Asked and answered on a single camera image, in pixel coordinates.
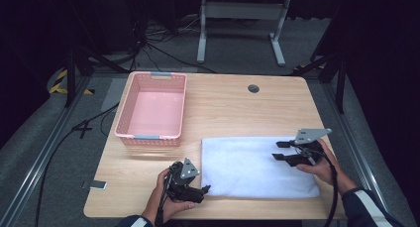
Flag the pink plastic basket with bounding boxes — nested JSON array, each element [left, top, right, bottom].
[[114, 71, 188, 148]]

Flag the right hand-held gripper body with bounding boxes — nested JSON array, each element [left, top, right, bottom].
[[289, 128, 333, 168]]

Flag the bundle of black floor cables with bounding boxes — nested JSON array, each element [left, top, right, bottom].
[[130, 15, 217, 74]]

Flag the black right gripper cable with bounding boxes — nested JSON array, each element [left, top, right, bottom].
[[298, 147, 342, 227]]

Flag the black metal stand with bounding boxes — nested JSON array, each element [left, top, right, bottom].
[[290, 50, 349, 115], [63, 43, 131, 108]]

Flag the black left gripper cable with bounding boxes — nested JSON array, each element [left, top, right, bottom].
[[154, 166, 174, 227]]

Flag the pale blue printed cloth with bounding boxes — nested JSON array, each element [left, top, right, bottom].
[[200, 136, 321, 200]]

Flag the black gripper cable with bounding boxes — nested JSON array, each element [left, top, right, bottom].
[[298, 147, 342, 227], [154, 166, 174, 227]]

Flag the person's left hand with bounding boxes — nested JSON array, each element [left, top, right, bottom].
[[150, 168, 197, 223]]

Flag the person's right hand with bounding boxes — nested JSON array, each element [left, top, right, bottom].
[[295, 138, 342, 187]]

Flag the grey metal desk frame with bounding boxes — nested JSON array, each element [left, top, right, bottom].
[[196, 0, 291, 67]]

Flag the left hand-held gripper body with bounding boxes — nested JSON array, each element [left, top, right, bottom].
[[164, 157, 206, 204]]

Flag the long black floor cable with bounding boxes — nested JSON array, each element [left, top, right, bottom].
[[35, 102, 121, 227]]

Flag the aluminium floor rail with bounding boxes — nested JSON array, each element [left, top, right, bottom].
[[0, 75, 91, 227], [321, 82, 391, 219]]

